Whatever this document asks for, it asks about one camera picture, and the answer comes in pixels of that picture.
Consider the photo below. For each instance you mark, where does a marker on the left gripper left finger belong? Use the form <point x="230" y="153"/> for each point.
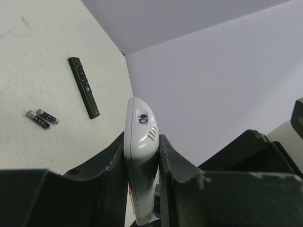
<point x="93" y="194"/>

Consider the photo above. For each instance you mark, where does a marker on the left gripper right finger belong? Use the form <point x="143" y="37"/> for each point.
<point x="190" y="197"/>

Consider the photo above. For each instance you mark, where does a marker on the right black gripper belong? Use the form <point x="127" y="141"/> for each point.
<point x="252" y="152"/>

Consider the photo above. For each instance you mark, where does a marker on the white remote control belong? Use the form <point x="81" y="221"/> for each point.
<point x="141" y="143"/>

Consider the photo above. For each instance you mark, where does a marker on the aaa battery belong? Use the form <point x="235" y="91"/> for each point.
<point x="157" y="201"/>
<point x="38" y="120"/>
<point x="47" y="117"/>

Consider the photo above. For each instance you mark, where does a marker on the black remote control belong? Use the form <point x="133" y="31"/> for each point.
<point x="84" y="87"/>

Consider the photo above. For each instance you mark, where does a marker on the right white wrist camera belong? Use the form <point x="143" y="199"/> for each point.
<point x="290" y="133"/>

